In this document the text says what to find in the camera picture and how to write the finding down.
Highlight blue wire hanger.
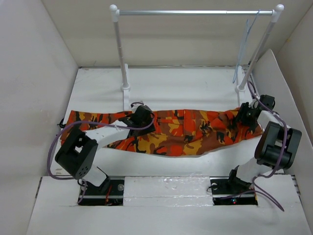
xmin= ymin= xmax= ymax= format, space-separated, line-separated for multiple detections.
xmin=232 ymin=10 xmax=261 ymax=84

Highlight aluminium side rail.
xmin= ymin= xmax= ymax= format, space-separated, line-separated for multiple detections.
xmin=245 ymin=66 xmax=258 ymax=97

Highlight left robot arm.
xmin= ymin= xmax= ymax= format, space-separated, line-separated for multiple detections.
xmin=55 ymin=103 xmax=155 ymax=194

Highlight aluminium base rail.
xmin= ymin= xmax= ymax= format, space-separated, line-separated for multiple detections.
xmin=78 ymin=176 xmax=258 ymax=207

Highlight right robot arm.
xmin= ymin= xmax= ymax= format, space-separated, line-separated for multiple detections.
xmin=226 ymin=95 xmax=302 ymax=193

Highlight orange camouflage trousers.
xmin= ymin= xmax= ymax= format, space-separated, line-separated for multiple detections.
xmin=57 ymin=106 xmax=263 ymax=157

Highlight white clothes rack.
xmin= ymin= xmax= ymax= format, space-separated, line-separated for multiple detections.
xmin=110 ymin=4 xmax=285 ymax=110

